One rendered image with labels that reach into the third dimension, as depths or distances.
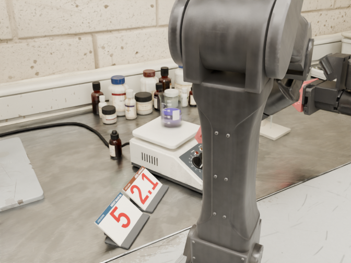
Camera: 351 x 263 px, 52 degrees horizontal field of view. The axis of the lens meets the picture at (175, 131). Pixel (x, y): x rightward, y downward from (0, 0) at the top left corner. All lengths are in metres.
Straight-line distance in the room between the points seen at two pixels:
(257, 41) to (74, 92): 0.92
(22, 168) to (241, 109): 0.65
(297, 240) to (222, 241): 0.28
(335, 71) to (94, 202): 0.59
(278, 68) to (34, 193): 0.61
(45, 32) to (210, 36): 0.89
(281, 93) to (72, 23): 0.76
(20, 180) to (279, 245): 0.54
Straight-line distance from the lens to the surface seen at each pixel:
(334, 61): 0.88
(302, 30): 0.49
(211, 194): 0.37
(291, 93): 0.57
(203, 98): 0.31
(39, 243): 0.68
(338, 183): 0.86
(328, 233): 0.71
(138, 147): 0.80
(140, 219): 0.68
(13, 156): 0.94
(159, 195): 0.74
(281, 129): 1.04
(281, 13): 0.28
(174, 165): 0.75
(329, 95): 0.88
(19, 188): 0.81
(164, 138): 0.77
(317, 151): 0.97
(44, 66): 1.16
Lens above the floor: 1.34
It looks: 26 degrees down
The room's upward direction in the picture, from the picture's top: straight up
